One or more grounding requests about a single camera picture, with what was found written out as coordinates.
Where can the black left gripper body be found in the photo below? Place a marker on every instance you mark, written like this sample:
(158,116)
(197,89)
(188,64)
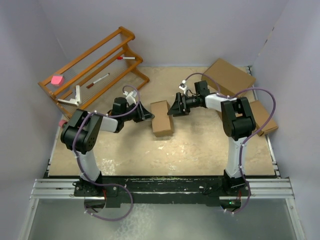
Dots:
(135,115)

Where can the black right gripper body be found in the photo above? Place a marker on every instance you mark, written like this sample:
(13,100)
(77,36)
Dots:
(189,103)

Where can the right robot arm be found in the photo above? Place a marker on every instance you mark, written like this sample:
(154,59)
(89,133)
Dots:
(237,120)

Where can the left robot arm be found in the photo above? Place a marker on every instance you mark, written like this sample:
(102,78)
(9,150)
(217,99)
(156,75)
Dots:
(80,133)

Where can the large folded cardboard box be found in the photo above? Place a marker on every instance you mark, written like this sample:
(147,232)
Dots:
(230,79)

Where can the small folded cardboard box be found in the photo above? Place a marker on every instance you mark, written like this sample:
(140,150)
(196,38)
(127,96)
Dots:
(261,115)

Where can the brown capped white marker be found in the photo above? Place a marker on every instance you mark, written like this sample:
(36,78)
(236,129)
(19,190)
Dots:
(98,80)

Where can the orange wooden rack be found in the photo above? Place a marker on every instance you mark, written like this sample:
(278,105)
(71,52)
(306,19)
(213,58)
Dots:
(94,63)

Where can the red capped white marker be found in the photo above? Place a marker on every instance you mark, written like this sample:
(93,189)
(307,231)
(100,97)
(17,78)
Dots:
(126,58)

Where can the pink capped green can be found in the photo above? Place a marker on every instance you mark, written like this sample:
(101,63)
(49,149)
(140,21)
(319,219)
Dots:
(62,123)

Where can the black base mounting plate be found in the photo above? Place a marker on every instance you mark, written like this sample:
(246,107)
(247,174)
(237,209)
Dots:
(105,201)

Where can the pink eraser block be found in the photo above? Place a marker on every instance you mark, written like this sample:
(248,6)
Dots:
(57,80)

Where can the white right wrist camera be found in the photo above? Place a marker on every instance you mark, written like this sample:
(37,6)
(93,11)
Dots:
(183,87)

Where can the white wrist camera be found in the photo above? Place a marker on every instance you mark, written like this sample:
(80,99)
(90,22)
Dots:
(183,87)
(132,97)

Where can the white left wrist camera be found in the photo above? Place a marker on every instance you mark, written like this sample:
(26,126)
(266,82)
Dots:
(132,97)

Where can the white angled bracket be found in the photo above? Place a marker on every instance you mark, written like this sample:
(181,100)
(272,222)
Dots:
(75,100)

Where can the aluminium frame rail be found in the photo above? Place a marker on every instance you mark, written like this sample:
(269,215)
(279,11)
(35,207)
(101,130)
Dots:
(276,188)

